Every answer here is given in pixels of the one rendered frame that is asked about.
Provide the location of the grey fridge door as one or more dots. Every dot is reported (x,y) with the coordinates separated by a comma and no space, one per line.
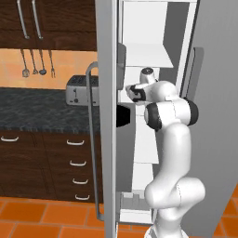
(107,124)

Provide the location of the hanging metal ladle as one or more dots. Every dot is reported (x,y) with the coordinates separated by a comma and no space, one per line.
(41,63)

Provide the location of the white door bin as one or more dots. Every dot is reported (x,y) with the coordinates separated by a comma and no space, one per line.
(134,206)

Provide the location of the hanging metal spatula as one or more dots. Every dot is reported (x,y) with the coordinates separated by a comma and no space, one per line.
(24,66)

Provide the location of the dark wood wall cupboard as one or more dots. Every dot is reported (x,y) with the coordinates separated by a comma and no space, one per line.
(62,24)

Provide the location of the grey door bin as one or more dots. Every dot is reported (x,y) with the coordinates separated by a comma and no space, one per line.
(121,68)

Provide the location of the black object in door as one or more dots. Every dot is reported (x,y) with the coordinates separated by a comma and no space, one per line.
(122,116)

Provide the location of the grey freezer door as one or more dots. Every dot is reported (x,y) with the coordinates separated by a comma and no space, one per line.
(217,93)

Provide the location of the dark wood base cupboard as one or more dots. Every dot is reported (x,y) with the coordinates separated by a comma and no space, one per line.
(46,167)

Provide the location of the silver toaster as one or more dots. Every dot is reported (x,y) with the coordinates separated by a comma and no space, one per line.
(77,91)

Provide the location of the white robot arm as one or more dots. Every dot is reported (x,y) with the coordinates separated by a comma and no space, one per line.
(173,155)

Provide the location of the hanging metal fork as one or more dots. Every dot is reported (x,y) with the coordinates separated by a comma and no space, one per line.
(51,65)

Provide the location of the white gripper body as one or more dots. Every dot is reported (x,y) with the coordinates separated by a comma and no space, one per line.
(128,90)

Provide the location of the white fridge shelf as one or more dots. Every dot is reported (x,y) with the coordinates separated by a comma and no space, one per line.
(148,57)

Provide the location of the grey fridge cabinet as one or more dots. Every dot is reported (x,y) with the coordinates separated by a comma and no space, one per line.
(145,34)

